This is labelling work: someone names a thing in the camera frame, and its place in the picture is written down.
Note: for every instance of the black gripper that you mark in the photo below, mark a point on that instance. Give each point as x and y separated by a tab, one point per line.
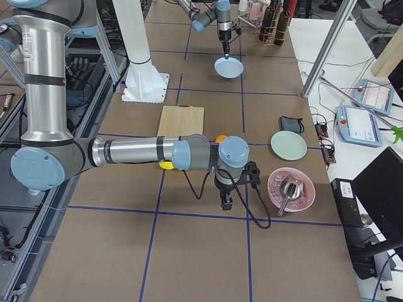
223	190
223	35

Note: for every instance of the light blue plate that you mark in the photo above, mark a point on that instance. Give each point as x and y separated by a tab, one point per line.
229	68

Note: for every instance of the orange fruit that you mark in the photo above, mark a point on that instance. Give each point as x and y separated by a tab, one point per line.
220	138

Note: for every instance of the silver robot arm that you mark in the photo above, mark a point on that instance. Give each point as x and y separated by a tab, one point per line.
49	153
219	11

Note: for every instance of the yellow basket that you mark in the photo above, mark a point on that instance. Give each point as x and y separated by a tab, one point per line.
167	165

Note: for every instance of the light green plate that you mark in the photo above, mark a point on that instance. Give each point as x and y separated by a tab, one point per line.
288	145

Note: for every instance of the dark glass bottle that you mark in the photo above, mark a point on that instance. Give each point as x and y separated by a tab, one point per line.
267	20
282	24

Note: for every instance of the pink bowl with ice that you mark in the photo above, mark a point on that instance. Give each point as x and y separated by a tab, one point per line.
300	204

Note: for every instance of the metal ice scoop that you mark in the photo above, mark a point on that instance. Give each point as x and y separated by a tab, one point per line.
291	189

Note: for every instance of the wooden cutting board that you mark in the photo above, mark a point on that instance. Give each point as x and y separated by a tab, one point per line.
181	120

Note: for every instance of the dark grey folded cloth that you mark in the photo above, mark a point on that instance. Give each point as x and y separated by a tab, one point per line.
291	124

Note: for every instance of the black desktop box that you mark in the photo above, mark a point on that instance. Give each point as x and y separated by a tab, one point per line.
346	203

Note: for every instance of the black orange connector strip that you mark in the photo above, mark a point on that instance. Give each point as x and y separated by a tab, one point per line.
321	130

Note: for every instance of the near blue teach pendant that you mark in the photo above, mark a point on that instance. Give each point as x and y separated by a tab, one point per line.
357	126

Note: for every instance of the blue teach pendant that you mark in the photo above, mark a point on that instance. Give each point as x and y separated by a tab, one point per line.
357	126
375	96

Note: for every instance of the black prosthetic hand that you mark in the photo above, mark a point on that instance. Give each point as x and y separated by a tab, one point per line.
79	74

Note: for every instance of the black computer monitor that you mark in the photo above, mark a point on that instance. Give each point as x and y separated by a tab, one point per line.
379	189

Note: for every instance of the far blue teach pendant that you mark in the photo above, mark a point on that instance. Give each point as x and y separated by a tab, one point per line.
375	96

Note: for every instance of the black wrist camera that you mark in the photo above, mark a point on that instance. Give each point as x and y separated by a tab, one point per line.
252	175

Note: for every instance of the copper wire bottle rack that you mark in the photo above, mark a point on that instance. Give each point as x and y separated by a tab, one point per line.
272	30

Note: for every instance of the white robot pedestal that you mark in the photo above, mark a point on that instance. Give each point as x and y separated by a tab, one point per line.
143	82

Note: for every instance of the aluminium frame post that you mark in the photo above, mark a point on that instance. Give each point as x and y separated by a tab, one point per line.
332	36

